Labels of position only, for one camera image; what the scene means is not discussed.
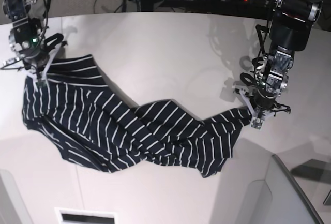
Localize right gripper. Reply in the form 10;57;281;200
0;31;68;87

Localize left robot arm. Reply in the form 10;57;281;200
236;0;324;129

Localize navy white striped t-shirt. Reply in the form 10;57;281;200
22;55;251;177

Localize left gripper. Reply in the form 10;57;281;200
235;72;291;130

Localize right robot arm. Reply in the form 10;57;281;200
1;0;67;88

